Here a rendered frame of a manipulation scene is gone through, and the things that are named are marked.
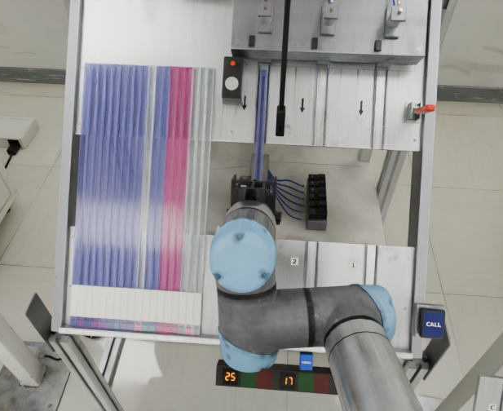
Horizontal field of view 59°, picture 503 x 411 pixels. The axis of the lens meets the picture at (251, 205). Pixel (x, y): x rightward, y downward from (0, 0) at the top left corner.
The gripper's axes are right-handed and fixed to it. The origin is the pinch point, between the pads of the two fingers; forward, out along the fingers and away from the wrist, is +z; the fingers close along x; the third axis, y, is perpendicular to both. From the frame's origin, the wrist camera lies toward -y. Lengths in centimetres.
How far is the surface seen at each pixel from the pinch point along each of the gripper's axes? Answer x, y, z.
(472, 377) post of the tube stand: -53, -44, 15
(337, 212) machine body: -20.3, -10.1, 35.8
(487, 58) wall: -115, 43, 183
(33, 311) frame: 42.0, -22.7, -5.4
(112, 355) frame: 39, -52, 26
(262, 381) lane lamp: -2.9, -33.1, -6.8
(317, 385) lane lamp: -13.5, -33.1, -6.8
